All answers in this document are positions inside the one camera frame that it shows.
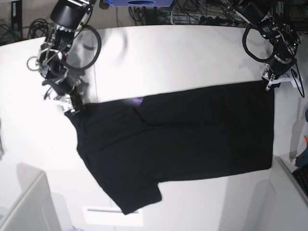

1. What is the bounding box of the teal orange tool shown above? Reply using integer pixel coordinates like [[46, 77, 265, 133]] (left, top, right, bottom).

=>
[[295, 135, 308, 167]]

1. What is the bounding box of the blue box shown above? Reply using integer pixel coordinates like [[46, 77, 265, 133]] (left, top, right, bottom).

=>
[[108, 0, 173, 7]]

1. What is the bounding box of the black T-shirt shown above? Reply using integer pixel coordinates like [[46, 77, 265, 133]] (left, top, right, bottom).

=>
[[66, 82, 275, 215]]

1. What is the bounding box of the white partition panel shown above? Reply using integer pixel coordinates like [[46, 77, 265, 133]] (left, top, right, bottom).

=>
[[267, 157, 308, 231], [0, 171, 62, 231]]

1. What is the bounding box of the black power strip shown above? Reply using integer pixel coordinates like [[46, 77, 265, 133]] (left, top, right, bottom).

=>
[[198, 16, 247, 27]]

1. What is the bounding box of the black keyboard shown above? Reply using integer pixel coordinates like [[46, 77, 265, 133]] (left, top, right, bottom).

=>
[[292, 166, 308, 195]]

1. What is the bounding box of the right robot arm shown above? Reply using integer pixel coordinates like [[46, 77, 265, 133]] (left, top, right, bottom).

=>
[[36, 0, 102, 115]]

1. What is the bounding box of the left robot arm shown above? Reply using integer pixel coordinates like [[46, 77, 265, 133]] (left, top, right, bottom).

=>
[[228, 0, 303, 91]]

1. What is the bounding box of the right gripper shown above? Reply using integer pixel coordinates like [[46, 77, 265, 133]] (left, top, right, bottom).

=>
[[42, 73, 83, 113]]

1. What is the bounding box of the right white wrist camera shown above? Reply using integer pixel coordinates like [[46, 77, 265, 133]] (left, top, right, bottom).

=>
[[43, 92, 64, 111]]

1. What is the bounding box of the white right partition panel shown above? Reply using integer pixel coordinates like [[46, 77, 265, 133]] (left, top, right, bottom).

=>
[[267, 157, 308, 231]]

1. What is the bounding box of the white left partition panel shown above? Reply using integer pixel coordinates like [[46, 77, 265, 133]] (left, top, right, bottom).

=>
[[0, 171, 62, 231]]

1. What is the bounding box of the coiled black floor cable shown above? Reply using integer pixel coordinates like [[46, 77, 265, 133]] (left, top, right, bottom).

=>
[[27, 18, 52, 40]]

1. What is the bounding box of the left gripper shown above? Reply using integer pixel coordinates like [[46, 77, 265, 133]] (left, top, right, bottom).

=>
[[261, 54, 295, 91]]

